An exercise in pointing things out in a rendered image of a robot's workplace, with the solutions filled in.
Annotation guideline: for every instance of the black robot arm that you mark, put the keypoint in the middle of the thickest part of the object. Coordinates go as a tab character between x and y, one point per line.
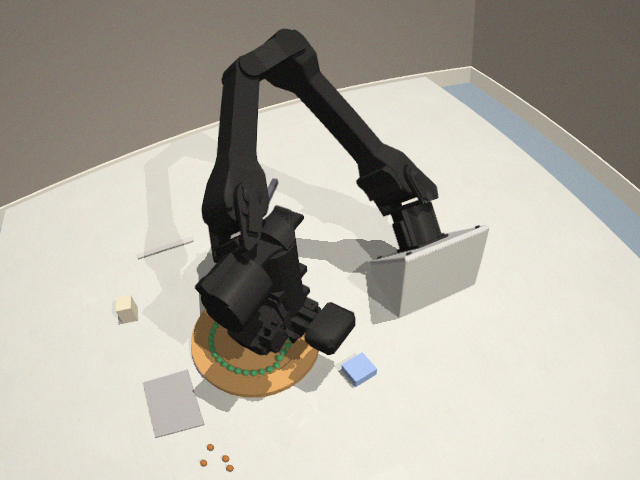
236	197

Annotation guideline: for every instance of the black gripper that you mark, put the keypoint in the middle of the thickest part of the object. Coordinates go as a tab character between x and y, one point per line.
326	329

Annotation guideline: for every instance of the orange round board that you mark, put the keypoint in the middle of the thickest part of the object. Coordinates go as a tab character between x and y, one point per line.
295	365

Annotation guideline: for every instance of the light blue block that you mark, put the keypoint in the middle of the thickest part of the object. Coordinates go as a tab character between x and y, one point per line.
359	369

